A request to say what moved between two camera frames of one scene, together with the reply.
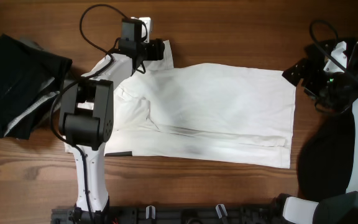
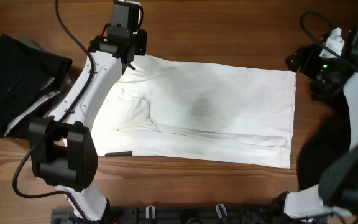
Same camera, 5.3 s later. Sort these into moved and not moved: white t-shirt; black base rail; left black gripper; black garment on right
Moved: left black gripper
Not moved: white t-shirt; black base rail; black garment on right
